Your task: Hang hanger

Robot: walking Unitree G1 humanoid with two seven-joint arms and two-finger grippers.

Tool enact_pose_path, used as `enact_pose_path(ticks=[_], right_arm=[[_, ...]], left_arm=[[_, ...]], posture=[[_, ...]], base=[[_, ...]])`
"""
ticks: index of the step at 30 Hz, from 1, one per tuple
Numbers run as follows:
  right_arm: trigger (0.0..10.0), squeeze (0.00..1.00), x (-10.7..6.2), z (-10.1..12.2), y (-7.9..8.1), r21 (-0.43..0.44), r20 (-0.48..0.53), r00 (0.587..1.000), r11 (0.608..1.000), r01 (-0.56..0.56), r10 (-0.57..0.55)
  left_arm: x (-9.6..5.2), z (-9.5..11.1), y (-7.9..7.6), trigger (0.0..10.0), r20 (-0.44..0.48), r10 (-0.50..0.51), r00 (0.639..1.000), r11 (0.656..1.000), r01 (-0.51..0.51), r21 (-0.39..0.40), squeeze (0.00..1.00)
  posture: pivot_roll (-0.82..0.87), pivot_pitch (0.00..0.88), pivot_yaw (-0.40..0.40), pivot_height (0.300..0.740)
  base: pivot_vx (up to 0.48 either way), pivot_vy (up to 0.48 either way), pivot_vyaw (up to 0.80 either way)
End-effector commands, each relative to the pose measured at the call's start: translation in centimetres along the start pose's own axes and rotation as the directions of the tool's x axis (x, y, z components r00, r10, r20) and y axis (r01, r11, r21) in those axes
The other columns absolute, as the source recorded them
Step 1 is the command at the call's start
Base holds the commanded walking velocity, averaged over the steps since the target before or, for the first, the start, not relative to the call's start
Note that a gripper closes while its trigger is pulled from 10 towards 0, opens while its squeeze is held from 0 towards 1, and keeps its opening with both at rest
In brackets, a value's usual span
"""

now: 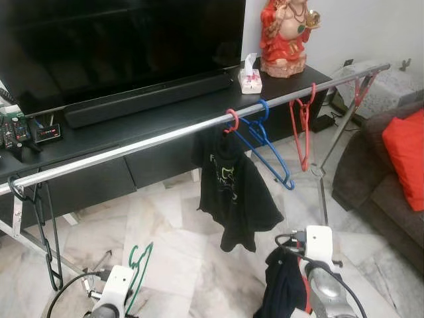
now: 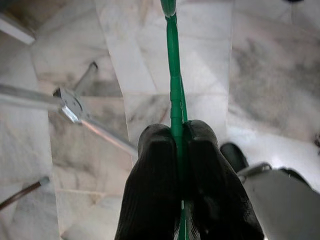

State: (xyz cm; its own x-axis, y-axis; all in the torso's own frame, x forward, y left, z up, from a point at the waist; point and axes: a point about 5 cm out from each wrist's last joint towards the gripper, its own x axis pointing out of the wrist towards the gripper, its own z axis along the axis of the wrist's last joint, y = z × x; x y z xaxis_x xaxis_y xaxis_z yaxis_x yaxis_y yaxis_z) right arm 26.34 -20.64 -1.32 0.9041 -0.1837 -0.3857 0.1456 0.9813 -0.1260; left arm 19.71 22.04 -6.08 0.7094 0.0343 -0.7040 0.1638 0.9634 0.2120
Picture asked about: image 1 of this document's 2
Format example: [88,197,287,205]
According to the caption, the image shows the navy garment with red trim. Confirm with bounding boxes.
[255,246,312,318]

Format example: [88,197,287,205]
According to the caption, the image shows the green plastic hanger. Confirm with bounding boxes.
[126,242,154,313]

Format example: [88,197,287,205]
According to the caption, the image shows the blue plastic hanger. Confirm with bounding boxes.
[233,99,295,191]

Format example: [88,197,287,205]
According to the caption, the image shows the red plastic hanger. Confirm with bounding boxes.
[289,83,317,173]
[351,72,375,108]
[223,108,240,135]

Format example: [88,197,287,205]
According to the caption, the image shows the dark brown fabric sofa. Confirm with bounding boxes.
[331,99,424,272]

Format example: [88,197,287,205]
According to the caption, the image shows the red cushion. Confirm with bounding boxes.
[382,109,424,213]

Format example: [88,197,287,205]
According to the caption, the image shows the black television console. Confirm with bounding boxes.
[0,63,332,229]

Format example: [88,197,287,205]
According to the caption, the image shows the white pink tissue box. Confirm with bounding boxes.
[238,53,264,95]

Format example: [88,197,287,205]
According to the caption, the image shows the white lace covered side table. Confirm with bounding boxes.
[329,58,424,121]

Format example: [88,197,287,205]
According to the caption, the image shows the red laughing Buddha statue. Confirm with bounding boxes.
[260,0,322,79]

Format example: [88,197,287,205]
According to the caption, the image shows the black soundbar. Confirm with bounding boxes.
[63,72,234,130]

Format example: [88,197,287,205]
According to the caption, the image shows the black flat television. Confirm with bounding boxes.
[0,0,247,117]

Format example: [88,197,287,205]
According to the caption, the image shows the black digital display box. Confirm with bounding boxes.
[33,123,64,144]

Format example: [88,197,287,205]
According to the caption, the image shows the green circuit board device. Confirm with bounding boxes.
[0,109,32,152]

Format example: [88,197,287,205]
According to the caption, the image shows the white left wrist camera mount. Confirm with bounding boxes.
[99,265,135,315]

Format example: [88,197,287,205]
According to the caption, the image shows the dark green wire hanger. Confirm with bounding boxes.
[8,174,65,292]

